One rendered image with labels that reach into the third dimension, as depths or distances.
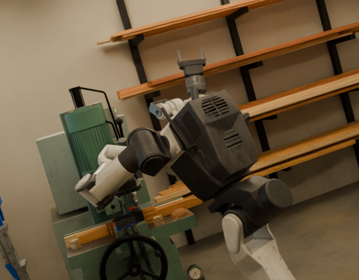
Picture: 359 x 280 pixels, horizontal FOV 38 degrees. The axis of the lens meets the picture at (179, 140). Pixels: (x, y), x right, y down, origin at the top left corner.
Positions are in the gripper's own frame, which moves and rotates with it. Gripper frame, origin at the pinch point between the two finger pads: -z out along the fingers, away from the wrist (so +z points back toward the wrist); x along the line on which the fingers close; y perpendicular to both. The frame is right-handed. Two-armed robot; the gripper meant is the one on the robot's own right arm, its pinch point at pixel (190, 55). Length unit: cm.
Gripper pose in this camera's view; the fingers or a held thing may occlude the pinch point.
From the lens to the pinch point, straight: 238.7
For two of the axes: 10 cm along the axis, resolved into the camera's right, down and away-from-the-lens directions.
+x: -9.8, 1.4, -1.2
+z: 1.6, 9.7, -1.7
